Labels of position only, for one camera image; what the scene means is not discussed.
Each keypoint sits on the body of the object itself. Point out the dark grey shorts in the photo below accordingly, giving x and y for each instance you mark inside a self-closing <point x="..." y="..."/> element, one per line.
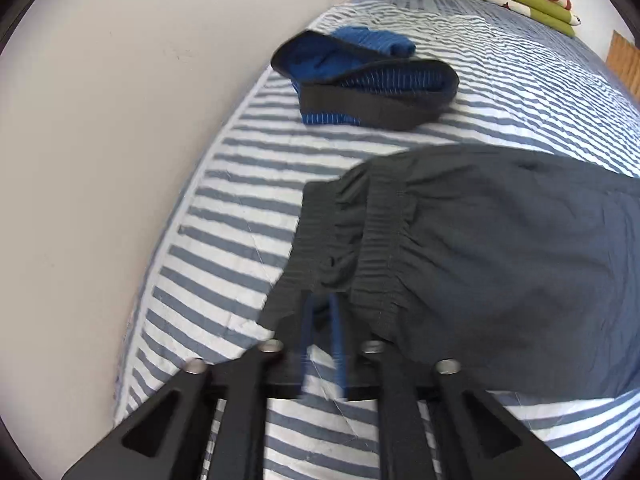
<point x="522" y="265"/>

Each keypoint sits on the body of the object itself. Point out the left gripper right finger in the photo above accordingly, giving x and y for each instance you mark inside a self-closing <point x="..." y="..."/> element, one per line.
<point x="434" y="421"/>

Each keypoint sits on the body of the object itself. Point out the striped blue white quilt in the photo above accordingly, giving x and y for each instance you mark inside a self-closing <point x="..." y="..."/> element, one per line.
<point x="522" y="86"/>

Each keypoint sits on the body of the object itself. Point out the wooden slat railing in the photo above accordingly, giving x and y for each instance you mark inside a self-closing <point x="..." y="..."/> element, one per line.
<point x="623" y="60"/>

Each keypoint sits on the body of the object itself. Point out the blue black striped underwear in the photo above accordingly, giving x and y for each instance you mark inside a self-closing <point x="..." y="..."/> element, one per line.
<point x="365" y="78"/>

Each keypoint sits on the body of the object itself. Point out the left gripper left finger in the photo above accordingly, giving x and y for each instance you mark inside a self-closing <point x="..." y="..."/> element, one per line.
<point x="166" y="437"/>

